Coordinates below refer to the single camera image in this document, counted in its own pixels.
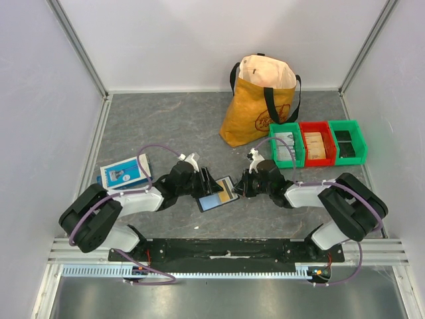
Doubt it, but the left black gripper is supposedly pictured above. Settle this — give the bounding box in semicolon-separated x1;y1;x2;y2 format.
177;166;223;199

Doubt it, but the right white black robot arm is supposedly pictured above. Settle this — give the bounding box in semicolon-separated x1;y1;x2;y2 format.
234;159;388;262

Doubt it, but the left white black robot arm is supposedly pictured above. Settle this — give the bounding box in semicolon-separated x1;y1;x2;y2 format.
58;161;224;261

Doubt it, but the silver cards stack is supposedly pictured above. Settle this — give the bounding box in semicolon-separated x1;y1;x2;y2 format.
275;132;296;161

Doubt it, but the gold cards stack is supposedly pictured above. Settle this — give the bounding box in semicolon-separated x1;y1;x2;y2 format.
304;132;326;160

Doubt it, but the blue white card box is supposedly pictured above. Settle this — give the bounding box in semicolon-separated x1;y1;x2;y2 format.
96;154;153;195

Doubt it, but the black cards stack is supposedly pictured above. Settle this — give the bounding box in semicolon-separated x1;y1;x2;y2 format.
334;130;356;158

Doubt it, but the left green plastic bin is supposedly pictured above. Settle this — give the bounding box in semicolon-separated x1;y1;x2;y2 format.
269;123;305;169

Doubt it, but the green plastic bin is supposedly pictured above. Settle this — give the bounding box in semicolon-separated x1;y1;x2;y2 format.
269;123;305;169
328;120;368;166

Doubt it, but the red plastic bin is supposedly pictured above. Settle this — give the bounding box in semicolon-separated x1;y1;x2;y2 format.
299;122;337;167

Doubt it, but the yellow tote bag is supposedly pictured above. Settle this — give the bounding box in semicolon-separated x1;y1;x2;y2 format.
219;53;301;148

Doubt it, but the right green plastic bin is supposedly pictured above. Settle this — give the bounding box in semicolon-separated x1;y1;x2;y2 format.
328;120;368;166

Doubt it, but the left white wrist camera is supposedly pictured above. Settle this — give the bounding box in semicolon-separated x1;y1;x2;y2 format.
178;152;200;172

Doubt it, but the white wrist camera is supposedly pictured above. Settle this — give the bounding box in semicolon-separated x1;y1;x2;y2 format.
178;152;200;172
247;148;265;173

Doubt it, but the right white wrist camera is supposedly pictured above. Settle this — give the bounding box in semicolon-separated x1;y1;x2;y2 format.
247;148;265;173

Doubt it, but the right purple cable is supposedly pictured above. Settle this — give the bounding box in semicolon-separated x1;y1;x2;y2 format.
254;136;386;288

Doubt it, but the purple cable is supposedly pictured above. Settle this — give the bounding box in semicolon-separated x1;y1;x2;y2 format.
254;136;386;288
68;144;177;286

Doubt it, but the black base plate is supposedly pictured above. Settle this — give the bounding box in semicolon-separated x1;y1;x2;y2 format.
127;239;345;266

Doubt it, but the slotted cable duct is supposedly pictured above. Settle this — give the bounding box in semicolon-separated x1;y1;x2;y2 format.
61;264;333;278

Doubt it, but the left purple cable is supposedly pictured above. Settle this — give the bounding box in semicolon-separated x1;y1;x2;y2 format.
68;144;177;286

